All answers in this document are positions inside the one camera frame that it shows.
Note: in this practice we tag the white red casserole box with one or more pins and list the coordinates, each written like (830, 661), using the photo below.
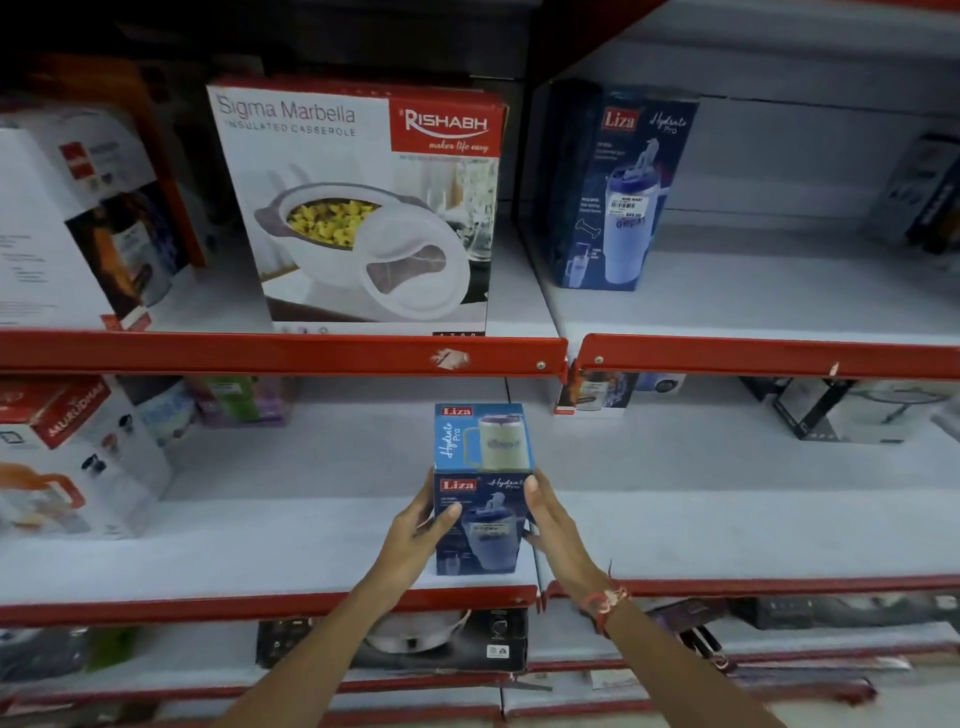
(360, 217)

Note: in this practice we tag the small blue white box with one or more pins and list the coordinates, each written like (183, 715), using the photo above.
(661, 383)

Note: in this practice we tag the green package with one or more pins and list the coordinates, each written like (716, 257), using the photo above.
(112, 646)

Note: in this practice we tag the red thread wristband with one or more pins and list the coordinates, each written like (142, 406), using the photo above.
(602, 604)

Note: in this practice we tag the black white cookware box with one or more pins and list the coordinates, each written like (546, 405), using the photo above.
(855, 411)

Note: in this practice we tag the small blue mug box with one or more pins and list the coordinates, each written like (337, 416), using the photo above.
(484, 480)

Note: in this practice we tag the person's left thumb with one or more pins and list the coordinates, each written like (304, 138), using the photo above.
(445, 517)

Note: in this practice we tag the person's left forearm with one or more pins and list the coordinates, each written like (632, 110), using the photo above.
(322, 660)

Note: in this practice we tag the orange carton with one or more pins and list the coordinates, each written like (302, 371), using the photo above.
(154, 127)

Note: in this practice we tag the person's right hand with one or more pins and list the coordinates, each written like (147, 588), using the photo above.
(566, 551)

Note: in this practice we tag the dark grey package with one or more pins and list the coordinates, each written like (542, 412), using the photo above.
(41, 652)

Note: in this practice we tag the white red juicer box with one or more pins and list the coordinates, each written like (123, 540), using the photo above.
(67, 457)

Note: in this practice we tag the long dark flat box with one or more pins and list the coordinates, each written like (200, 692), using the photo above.
(847, 611)

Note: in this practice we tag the green purple packet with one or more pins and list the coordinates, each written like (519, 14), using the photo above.
(244, 401)

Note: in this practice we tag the black cooker box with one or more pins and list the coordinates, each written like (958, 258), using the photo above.
(390, 639)

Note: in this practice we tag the red white shelving unit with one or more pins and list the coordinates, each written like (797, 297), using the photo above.
(262, 352)
(750, 352)

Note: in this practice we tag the person's right thumb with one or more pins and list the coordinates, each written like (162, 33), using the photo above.
(531, 537)

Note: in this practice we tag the dark box with white side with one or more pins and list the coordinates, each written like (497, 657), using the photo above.
(919, 191)

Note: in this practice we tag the small white red box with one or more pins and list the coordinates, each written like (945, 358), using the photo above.
(596, 394)

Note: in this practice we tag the torn paper sticker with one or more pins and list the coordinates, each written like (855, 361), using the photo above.
(450, 359)

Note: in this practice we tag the person's right forearm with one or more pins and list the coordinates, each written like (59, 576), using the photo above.
(675, 667)

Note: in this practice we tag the white appliance box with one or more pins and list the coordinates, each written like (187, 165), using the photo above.
(67, 217)

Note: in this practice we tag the dark purple flat package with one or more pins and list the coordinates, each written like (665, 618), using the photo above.
(697, 622)

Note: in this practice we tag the tall blue tumbler box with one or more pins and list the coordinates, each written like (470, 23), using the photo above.
(615, 187)

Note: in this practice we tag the person's left hand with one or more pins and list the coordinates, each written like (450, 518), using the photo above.
(405, 551)

